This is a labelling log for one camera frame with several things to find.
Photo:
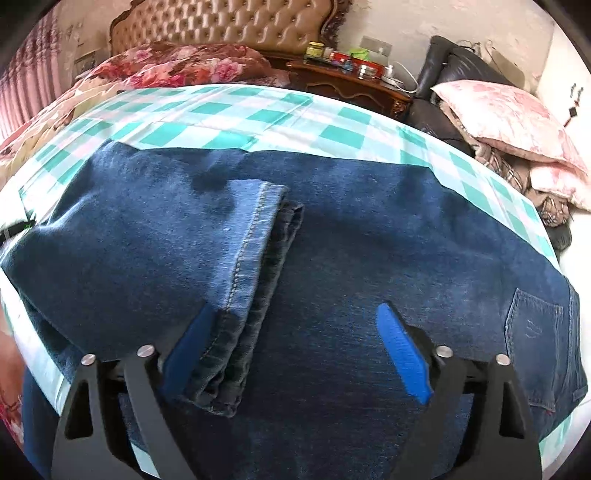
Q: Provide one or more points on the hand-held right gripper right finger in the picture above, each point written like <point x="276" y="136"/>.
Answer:
<point x="406" y="355"/>

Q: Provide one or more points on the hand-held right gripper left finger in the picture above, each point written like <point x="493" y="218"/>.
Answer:
<point x="184" y="364"/>

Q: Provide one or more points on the blue denim pants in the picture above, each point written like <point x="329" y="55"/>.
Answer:
<point x="369" y="230"/>

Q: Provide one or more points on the pink curtain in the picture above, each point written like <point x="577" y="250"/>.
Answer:
<point x="32" y="78"/>

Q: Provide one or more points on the person's left leg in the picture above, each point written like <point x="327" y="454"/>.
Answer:
<point x="39" y="424"/>

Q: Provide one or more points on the beige plaid blanket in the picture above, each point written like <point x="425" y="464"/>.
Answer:
<point x="503" y="166"/>

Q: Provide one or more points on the small pink floral pillow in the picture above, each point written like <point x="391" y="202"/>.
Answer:
<point x="558" y="184"/>

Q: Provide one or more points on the red floral quilt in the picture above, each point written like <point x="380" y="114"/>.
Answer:
<point x="184" y="64"/>

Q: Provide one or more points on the black leather armchair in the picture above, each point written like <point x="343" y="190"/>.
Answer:
<point x="429" y="115"/>

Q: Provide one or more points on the teal white checkered tablecloth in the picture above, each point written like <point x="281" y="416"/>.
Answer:
<point x="231" y="115"/>

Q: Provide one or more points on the large pink floral pillow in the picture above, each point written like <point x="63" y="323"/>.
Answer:
<point x="508" y="115"/>

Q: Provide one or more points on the dark wooden nightstand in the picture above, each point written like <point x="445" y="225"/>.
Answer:
<point x="351" y="87"/>

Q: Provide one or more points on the round metal tin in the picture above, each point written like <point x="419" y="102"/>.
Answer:
<point x="366" y="70"/>

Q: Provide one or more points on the black red tassel ornament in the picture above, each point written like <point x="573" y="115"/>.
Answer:
<point x="574" y="110"/>

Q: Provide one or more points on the tufted leather carved headboard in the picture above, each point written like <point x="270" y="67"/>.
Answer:
<point x="231" y="23"/>

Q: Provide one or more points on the red box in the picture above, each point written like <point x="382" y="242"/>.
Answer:
<point x="341" y="58"/>

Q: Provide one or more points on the green bag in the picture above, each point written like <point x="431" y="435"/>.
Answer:
<point x="359" y="52"/>

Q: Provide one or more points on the beige bag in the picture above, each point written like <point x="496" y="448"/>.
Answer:
<point x="505" y="64"/>

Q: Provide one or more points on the yellow lid jar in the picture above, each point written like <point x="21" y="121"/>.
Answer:
<point x="314" y="51"/>

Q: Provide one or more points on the grey wall socket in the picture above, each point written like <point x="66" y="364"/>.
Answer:
<point x="376" y="43"/>

